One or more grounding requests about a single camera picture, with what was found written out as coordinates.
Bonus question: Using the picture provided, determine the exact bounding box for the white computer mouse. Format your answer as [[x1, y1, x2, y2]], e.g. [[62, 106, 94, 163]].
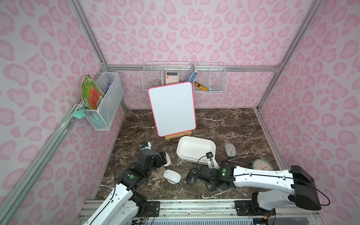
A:
[[163, 169, 182, 185], [164, 153, 171, 167]]

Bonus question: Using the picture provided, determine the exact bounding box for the black computer mouse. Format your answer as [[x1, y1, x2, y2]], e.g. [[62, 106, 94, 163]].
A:
[[186, 168, 198, 185]]

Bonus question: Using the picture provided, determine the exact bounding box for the white plastic storage box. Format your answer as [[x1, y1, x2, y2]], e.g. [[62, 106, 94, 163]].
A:
[[177, 136, 216, 165]]

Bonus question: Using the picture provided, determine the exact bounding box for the grey computer mouse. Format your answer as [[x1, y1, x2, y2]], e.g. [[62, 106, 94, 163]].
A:
[[224, 143, 236, 157]]

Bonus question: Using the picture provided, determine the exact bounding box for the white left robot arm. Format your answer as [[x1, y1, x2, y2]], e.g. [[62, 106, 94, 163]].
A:
[[85, 147, 171, 225]]

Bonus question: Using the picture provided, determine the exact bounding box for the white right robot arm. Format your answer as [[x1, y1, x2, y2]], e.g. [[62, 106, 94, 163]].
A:
[[187, 161, 322, 211]]

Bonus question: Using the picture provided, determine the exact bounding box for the wooden easel stand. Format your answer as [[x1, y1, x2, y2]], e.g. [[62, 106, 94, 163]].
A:
[[165, 131, 192, 141]]

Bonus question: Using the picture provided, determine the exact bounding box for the round green clock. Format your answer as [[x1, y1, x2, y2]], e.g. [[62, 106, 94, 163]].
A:
[[250, 158, 274, 171]]

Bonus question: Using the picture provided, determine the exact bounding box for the pink framed whiteboard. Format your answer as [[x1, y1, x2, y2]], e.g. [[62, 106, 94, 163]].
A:
[[148, 82, 197, 137]]

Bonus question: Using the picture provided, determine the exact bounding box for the white mesh side basket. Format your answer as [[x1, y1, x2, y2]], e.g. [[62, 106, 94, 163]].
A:
[[83, 72, 124, 131]]

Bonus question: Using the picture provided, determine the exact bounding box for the yellow utility knife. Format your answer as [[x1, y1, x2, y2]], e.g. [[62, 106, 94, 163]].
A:
[[194, 82, 208, 92]]

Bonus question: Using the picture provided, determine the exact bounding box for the green red snack bag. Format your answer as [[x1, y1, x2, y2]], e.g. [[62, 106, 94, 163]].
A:
[[81, 75, 105, 110]]

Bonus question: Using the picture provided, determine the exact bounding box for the blue book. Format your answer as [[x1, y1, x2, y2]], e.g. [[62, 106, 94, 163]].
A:
[[184, 62, 198, 83]]

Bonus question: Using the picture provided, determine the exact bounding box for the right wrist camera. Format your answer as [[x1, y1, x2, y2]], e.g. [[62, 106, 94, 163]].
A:
[[206, 152, 219, 169]]

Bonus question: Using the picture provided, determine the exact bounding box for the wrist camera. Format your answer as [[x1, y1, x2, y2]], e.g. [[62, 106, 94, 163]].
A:
[[206, 152, 219, 169], [141, 142, 152, 150]]

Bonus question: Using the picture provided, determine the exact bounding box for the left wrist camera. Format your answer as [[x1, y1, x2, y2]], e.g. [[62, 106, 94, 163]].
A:
[[141, 142, 152, 150]]

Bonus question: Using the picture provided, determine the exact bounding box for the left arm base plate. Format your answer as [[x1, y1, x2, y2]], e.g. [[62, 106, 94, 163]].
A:
[[136, 201, 160, 218]]

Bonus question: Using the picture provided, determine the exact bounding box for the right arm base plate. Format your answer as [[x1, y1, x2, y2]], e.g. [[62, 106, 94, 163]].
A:
[[234, 200, 276, 217]]

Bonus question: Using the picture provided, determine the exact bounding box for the teal wall hook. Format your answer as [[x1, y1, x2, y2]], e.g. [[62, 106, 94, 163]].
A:
[[73, 109, 86, 120]]

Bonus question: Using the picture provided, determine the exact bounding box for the white wire wall basket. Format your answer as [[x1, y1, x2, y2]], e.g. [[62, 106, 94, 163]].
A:
[[142, 61, 227, 93]]

